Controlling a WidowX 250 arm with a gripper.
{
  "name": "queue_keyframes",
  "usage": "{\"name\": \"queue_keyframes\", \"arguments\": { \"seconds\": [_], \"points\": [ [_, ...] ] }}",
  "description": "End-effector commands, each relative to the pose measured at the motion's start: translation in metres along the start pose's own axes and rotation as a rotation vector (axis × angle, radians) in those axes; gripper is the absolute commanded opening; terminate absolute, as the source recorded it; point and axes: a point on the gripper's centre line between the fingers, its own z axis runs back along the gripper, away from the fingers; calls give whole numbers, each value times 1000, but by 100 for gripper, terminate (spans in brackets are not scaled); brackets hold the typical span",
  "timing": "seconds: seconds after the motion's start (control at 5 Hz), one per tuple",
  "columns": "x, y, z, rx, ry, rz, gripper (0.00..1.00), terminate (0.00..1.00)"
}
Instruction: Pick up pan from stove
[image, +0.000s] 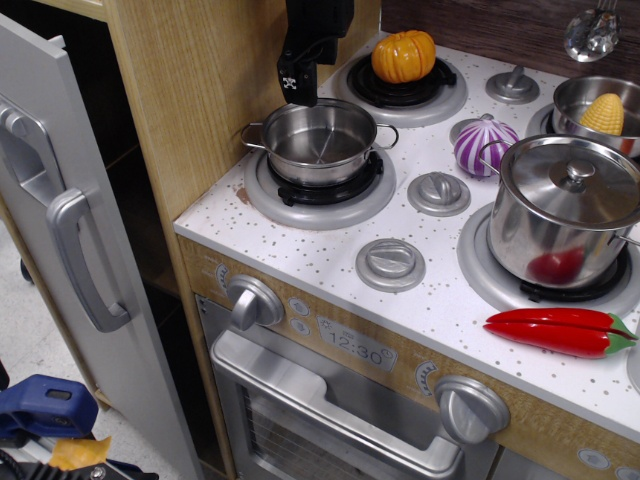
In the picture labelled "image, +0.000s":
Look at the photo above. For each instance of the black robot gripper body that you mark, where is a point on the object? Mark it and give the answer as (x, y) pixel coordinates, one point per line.
(313, 32)

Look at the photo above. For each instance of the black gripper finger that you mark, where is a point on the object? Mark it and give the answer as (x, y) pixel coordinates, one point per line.
(298, 81)

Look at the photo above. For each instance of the small steel two-handled pan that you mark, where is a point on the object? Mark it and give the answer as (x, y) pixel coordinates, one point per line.
(327, 144)

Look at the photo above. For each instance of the front left stove burner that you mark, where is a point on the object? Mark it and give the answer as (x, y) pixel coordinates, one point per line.
(319, 208)

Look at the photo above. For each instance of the stove burner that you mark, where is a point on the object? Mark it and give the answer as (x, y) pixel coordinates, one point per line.
(617, 292)
(319, 208)
(433, 99)

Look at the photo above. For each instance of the back left stove burner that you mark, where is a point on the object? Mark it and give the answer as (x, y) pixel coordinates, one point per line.
(433, 99)

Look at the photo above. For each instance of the front right stove burner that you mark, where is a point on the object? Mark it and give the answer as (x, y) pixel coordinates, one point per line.
(617, 292)

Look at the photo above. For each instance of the orange toy pumpkin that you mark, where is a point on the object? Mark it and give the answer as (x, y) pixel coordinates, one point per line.
(404, 57)

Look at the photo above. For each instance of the grey stovetop knob middle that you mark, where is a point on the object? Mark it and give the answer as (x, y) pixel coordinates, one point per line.
(438, 194)

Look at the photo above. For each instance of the grey stovetop knob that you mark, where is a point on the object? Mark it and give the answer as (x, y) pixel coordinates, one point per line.
(390, 265)
(438, 194)
(513, 88)

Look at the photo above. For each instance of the purple striped toy onion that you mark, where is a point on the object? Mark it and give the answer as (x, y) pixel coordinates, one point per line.
(481, 144)

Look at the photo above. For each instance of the grey stovetop knob front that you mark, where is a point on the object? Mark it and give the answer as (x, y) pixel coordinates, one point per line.
(390, 265)

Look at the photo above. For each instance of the grey stovetop knob back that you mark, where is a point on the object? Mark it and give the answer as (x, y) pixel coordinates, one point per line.
(513, 88)

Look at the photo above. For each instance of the left oven dial knob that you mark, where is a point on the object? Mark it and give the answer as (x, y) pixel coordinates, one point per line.
(254, 303)

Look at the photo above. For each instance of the oven dial knob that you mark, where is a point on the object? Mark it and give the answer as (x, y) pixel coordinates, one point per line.
(470, 411)
(254, 303)

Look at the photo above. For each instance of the oven clock display panel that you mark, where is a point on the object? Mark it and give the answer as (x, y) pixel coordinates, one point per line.
(357, 344)

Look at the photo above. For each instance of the grey fridge door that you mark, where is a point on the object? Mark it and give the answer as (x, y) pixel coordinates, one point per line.
(56, 189)

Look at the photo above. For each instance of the steel bowl back right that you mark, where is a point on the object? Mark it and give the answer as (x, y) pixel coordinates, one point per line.
(573, 97)

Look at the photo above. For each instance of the hanging metal ladle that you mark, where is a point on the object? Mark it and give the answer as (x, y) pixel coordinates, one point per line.
(594, 33)

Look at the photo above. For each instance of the large steel pot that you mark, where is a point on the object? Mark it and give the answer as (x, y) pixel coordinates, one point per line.
(542, 252)

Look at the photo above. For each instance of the steel pot lid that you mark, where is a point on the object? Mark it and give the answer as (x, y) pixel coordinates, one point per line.
(573, 181)

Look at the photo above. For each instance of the yellow toy corn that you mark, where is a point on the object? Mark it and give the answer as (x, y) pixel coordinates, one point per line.
(605, 115)

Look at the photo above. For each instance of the silver oven door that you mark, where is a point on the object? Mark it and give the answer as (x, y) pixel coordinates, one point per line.
(291, 413)

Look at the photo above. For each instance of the right oven dial knob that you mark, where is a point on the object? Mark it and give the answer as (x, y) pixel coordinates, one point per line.
(470, 411)

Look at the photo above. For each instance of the red toy chili pepper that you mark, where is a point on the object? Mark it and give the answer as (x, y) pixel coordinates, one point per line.
(578, 332)

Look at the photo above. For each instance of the blue clamp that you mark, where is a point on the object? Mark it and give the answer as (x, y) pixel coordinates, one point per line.
(47, 407)

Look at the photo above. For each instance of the yellow tape piece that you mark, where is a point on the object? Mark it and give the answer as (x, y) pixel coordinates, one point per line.
(71, 454)

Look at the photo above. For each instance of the grey fridge door handle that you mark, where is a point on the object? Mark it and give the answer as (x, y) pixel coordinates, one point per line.
(62, 217)

